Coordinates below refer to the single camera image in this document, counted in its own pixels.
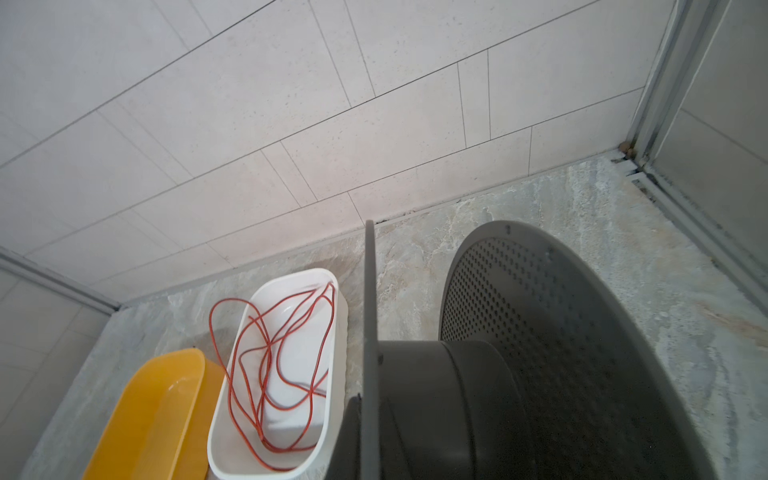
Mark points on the yellow plastic tray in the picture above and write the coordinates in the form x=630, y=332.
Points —
x=160, y=426

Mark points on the aluminium corner post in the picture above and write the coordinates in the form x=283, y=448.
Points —
x=699, y=141
x=57, y=283

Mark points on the aluminium corner post right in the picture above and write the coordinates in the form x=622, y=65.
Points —
x=699, y=141

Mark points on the white plastic tray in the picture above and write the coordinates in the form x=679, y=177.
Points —
x=281, y=402

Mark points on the grey perforated cable spool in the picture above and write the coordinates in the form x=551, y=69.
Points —
x=538, y=372

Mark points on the aluminium corner post left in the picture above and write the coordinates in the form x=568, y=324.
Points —
x=57, y=283

